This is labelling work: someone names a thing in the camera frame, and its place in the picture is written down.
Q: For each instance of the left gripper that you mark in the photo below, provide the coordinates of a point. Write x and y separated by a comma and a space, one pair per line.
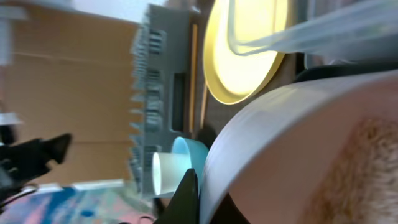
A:
23, 162

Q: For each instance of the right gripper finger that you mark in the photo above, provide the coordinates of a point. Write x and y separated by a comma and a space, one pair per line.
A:
184, 205

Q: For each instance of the white paper cup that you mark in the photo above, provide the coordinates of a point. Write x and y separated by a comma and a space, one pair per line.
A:
168, 169

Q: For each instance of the wooden chopstick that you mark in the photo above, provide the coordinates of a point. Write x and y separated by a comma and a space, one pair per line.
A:
193, 74
203, 105

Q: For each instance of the white bowl with food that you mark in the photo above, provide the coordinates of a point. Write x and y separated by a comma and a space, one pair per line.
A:
273, 153

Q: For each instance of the black food waste tray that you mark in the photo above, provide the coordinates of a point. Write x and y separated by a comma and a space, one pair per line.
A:
333, 71

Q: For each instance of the clear plastic waste bin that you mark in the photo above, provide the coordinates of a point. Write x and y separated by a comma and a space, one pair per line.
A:
346, 30

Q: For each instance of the light blue bowl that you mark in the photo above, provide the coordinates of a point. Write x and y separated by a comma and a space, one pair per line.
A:
197, 153

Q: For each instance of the grey plastic dish rack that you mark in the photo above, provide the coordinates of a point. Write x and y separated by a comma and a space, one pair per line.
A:
161, 51

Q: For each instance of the yellow round plate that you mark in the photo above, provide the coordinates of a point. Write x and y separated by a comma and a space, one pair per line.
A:
236, 66

